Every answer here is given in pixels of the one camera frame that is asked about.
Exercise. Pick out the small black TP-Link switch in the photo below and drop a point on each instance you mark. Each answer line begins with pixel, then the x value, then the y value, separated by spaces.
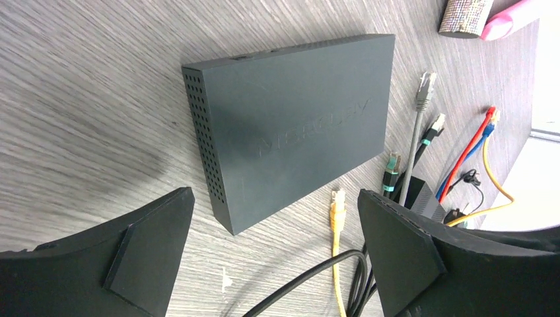
pixel 422 201

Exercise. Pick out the glitter tube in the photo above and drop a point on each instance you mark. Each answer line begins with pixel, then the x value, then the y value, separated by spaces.
pixel 465 18

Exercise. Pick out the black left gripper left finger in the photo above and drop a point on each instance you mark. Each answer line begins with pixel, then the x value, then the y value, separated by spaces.
pixel 124 267

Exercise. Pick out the black cable teal boot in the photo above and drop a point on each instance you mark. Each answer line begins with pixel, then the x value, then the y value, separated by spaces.
pixel 363 285
pixel 337 222

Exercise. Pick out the pink marker pen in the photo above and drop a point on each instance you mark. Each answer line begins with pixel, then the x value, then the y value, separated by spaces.
pixel 512 19

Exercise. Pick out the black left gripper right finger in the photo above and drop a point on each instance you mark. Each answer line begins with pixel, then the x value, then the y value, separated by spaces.
pixel 425 268

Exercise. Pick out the dark grey network switch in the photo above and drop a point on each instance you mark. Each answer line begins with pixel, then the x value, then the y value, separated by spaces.
pixel 276 125

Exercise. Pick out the black power adapter with cord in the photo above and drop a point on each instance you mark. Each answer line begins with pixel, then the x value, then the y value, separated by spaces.
pixel 469 177

